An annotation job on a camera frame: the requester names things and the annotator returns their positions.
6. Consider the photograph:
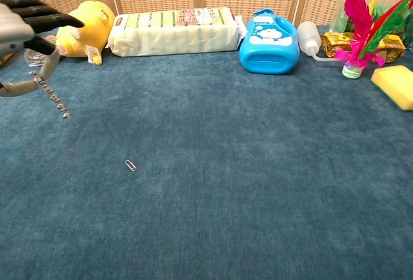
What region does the yellow plush toy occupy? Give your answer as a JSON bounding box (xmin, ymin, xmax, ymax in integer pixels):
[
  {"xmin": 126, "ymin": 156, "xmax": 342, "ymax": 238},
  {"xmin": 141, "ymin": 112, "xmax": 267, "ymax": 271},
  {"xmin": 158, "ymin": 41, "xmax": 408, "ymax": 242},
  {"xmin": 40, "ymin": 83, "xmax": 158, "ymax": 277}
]
[{"xmin": 46, "ymin": 0, "xmax": 116, "ymax": 66}]

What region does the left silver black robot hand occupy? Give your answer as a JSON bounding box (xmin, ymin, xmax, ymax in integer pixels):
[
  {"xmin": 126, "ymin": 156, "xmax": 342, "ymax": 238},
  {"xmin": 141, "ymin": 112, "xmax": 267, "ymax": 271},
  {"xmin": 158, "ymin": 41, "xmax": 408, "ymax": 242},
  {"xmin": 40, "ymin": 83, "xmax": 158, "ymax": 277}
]
[{"xmin": 0, "ymin": 0, "xmax": 85, "ymax": 98}]

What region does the clear plastic squeeze bottle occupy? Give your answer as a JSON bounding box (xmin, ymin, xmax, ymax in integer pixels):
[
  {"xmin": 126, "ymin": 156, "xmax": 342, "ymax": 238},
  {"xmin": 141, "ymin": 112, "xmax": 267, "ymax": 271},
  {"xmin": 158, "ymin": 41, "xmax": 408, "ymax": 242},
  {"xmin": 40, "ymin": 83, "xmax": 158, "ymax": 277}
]
[{"xmin": 296, "ymin": 21, "xmax": 340, "ymax": 63}]

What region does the yellow scouring sponge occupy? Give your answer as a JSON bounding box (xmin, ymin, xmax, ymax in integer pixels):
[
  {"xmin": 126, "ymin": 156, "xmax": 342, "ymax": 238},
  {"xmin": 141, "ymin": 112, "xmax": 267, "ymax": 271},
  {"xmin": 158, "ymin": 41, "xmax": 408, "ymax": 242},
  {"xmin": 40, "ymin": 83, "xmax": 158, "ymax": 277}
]
[{"xmin": 370, "ymin": 64, "xmax": 413, "ymax": 112}]

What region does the gold foil snack bag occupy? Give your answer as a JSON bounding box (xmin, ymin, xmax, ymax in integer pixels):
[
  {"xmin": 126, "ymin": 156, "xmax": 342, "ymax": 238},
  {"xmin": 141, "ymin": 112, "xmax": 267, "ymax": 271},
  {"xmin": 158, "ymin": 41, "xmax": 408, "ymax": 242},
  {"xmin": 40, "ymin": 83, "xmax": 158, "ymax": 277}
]
[{"xmin": 321, "ymin": 31, "xmax": 407, "ymax": 64}]

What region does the blue pump detergent bottle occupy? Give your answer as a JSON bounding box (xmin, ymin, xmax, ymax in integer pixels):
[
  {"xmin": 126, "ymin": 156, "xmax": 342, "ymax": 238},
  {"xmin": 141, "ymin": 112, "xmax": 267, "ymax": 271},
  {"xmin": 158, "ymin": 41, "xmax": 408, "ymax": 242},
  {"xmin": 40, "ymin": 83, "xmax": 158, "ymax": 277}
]
[{"xmin": 239, "ymin": 8, "xmax": 301, "ymax": 75}]

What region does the packaged yellow sponge pack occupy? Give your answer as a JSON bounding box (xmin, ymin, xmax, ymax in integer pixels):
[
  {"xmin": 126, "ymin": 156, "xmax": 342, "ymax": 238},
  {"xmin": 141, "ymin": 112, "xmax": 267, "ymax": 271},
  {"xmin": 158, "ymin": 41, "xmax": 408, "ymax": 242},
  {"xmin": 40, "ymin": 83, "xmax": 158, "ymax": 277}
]
[{"xmin": 106, "ymin": 6, "xmax": 248, "ymax": 58}]

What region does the blue carpet table cover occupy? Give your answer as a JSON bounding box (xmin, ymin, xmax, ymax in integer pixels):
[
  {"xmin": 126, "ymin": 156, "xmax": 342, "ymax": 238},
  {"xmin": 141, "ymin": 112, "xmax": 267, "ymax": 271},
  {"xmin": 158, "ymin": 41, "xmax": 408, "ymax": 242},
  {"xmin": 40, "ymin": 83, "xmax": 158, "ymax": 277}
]
[{"xmin": 0, "ymin": 23, "xmax": 413, "ymax": 280}]

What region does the colourful feather shuttlecock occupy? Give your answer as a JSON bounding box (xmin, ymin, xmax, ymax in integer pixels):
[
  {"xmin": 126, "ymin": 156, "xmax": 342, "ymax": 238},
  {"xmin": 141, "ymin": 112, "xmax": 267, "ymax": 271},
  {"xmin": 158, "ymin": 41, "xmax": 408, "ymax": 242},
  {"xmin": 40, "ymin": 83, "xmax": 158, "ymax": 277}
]
[{"xmin": 333, "ymin": 0, "xmax": 413, "ymax": 80}]

